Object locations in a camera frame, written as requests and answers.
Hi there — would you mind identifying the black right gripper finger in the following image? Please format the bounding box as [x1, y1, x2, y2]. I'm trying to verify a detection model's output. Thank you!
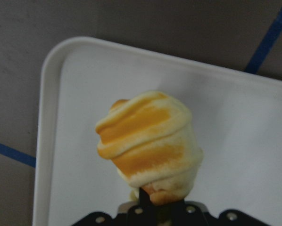
[138, 188, 155, 226]

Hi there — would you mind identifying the spiral orange bread roll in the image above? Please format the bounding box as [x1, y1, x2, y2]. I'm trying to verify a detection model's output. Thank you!
[95, 91, 203, 206]

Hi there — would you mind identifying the white rectangular tray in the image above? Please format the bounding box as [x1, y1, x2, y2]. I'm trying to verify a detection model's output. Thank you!
[33, 37, 282, 226]

